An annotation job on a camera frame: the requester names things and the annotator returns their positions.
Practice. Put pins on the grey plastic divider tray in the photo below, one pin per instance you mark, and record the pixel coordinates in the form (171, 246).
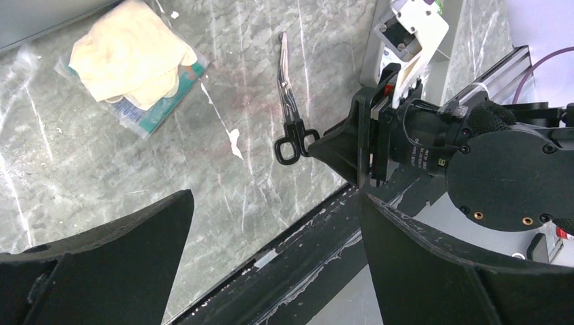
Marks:
(408, 33)

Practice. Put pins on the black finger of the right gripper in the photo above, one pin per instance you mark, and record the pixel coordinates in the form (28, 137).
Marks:
(345, 148)

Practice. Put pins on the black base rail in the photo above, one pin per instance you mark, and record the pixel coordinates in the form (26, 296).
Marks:
(317, 270)

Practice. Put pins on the cream latex gloves packet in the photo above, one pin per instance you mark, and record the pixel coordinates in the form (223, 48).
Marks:
(135, 64)

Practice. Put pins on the grey metal medicine case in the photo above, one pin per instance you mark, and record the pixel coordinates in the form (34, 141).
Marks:
(25, 20)

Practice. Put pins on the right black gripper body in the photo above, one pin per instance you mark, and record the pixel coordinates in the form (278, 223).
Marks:
(416, 134)

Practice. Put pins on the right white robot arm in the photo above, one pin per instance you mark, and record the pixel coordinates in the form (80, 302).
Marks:
(506, 167)

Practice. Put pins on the black handled scissors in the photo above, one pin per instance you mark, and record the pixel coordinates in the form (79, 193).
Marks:
(289, 148)

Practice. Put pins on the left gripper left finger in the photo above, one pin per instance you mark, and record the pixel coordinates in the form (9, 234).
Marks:
(120, 272)

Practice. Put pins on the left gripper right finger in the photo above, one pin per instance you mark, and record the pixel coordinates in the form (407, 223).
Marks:
(424, 276)

